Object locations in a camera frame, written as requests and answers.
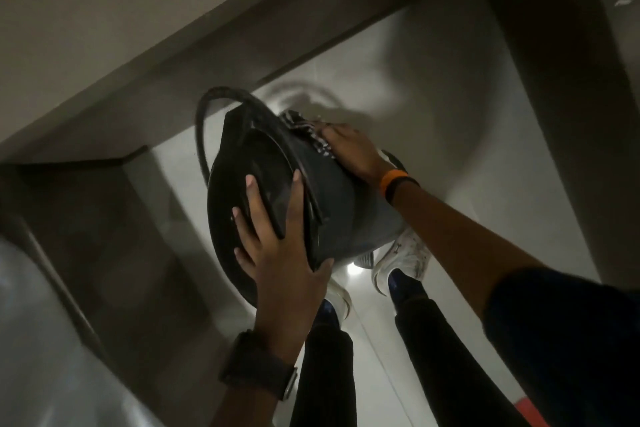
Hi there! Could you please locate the person's left hand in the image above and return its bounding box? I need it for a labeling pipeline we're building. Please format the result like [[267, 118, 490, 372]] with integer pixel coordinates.
[[232, 169, 335, 363]]

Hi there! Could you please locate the person's right hand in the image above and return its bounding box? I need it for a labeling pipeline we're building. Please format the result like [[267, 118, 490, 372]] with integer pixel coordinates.
[[315, 122, 397, 188]]

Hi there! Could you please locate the black white checkered cloth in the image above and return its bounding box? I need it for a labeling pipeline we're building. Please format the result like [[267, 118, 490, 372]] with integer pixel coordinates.
[[277, 108, 340, 161]]

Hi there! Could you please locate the person's left forearm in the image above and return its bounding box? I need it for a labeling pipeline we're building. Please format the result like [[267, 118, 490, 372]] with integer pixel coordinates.
[[209, 382, 282, 427]]

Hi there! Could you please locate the person's right forearm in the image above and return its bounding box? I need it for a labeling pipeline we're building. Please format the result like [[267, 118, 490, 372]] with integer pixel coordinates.
[[391, 180, 548, 320]]

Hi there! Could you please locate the white sneaker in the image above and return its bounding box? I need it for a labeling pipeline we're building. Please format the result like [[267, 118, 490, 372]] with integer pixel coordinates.
[[370, 226, 433, 298], [324, 277, 354, 323]]

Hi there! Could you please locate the orange black wristband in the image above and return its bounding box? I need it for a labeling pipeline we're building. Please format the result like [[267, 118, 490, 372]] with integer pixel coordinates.
[[378, 168, 421, 205]]

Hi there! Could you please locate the black trouser leg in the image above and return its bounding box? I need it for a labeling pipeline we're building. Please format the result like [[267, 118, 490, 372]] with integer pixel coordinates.
[[388, 269, 532, 427], [289, 299, 359, 427]]

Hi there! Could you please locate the dark wristwatch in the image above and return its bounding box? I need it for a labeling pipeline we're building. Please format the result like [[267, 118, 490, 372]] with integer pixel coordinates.
[[218, 329, 300, 402]]

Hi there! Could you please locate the grey metal panel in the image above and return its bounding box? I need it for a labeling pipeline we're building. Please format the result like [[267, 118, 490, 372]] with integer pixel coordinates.
[[0, 236, 167, 427]]

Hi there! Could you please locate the dark blue sleeve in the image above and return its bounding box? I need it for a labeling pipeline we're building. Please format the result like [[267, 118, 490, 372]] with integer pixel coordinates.
[[481, 267, 640, 427]]

